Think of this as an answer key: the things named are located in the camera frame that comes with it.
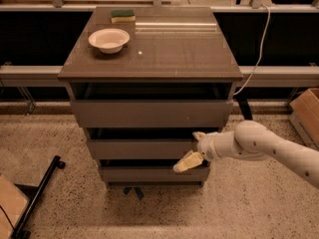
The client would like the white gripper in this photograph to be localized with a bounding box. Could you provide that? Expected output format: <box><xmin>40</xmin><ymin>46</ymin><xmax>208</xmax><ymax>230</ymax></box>
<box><xmin>173</xmin><ymin>131</ymin><xmax>220</xmax><ymax>173</ymax></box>

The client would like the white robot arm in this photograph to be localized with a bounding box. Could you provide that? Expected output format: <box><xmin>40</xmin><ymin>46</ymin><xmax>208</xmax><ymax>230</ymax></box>
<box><xmin>173</xmin><ymin>120</ymin><xmax>319</xmax><ymax>188</ymax></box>

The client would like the grey top drawer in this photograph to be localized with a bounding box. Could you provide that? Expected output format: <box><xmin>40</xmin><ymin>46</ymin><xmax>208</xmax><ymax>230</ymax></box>
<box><xmin>71</xmin><ymin>83</ymin><xmax>232</xmax><ymax>128</ymax></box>

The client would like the cardboard box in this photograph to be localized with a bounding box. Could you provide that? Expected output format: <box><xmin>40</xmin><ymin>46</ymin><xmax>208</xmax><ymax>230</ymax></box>
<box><xmin>290</xmin><ymin>88</ymin><xmax>319</xmax><ymax>149</ymax></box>

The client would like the white bowl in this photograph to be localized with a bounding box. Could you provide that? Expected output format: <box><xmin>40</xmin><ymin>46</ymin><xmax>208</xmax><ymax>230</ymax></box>
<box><xmin>89</xmin><ymin>29</ymin><xmax>130</xmax><ymax>54</ymax></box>

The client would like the green yellow sponge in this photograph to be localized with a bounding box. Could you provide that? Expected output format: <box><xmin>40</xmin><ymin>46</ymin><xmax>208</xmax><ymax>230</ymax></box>
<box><xmin>111</xmin><ymin>9</ymin><xmax>136</xmax><ymax>23</ymax></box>

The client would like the wooden board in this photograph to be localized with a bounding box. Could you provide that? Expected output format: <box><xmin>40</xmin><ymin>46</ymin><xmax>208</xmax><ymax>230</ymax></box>
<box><xmin>0</xmin><ymin>173</ymin><xmax>29</xmax><ymax>239</ymax></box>

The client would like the black cart leg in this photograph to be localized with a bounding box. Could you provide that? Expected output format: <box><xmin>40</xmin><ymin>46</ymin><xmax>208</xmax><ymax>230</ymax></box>
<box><xmin>10</xmin><ymin>155</ymin><xmax>66</xmax><ymax>239</ymax></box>

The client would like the white cable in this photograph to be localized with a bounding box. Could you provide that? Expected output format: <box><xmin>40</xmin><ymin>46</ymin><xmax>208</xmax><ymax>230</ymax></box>
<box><xmin>232</xmin><ymin>4</ymin><xmax>271</xmax><ymax>97</ymax></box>

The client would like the metal railing frame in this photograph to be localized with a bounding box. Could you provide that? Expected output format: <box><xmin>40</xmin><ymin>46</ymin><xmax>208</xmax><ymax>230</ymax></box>
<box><xmin>1</xmin><ymin>0</ymin><xmax>318</xmax><ymax>110</ymax></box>

